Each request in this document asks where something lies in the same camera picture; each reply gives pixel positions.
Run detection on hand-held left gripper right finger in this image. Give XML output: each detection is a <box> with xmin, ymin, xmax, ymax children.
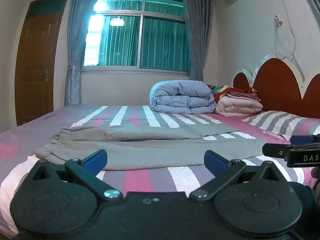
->
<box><xmin>189</xmin><ymin>150</ymin><xmax>282</xmax><ymax>203</ymax></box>

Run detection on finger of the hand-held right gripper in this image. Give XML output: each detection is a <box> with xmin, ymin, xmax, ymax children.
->
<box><xmin>290</xmin><ymin>134</ymin><xmax>320</xmax><ymax>147</ymax></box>
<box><xmin>262</xmin><ymin>142</ymin><xmax>320</xmax><ymax>168</ymax></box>

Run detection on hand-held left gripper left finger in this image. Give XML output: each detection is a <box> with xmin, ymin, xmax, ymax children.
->
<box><xmin>30</xmin><ymin>149</ymin><xmax>123</xmax><ymax>203</ymax></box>

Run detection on grey pants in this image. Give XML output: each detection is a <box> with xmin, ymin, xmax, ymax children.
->
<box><xmin>35</xmin><ymin>124</ymin><xmax>267</xmax><ymax>171</ymax></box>

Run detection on person's right hand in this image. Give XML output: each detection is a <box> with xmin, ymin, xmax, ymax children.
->
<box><xmin>310</xmin><ymin>166</ymin><xmax>320</xmax><ymax>202</ymax></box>

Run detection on striped pillow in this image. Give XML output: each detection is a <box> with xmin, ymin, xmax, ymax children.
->
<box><xmin>242</xmin><ymin>110</ymin><xmax>320</xmax><ymax>143</ymax></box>

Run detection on bed with striped sheet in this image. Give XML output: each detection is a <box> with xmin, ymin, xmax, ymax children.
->
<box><xmin>0</xmin><ymin>104</ymin><xmax>320</xmax><ymax>239</ymax></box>

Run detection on red scalloped headboard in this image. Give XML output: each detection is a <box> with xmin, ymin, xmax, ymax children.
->
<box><xmin>232</xmin><ymin>54</ymin><xmax>320</xmax><ymax>119</ymax></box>

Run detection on stack of folded clothes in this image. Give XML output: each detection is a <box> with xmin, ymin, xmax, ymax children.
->
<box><xmin>212</xmin><ymin>86</ymin><xmax>262</xmax><ymax>102</ymax></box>

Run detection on colourful cloth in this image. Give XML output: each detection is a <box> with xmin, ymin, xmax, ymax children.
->
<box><xmin>209</xmin><ymin>84</ymin><xmax>232</xmax><ymax>95</ymax></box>

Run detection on folded blue quilt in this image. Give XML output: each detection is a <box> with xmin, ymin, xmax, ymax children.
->
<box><xmin>149</xmin><ymin>80</ymin><xmax>217</xmax><ymax>115</ymax></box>

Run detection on brown wooden door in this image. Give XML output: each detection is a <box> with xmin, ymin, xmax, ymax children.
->
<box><xmin>15</xmin><ymin>0</ymin><xmax>70</xmax><ymax>127</ymax></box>

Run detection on grey curtain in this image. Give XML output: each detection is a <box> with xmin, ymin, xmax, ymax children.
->
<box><xmin>64</xmin><ymin>0</ymin><xmax>105</xmax><ymax>107</ymax></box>
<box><xmin>180</xmin><ymin>0</ymin><xmax>215</xmax><ymax>82</ymax></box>

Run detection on window with green glass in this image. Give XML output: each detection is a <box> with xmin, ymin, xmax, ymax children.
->
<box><xmin>82</xmin><ymin>0</ymin><xmax>193</xmax><ymax>74</ymax></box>

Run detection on white cable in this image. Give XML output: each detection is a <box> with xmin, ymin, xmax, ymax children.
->
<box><xmin>274</xmin><ymin>17</ymin><xmax>297</xmax><ymax>61</ymax></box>

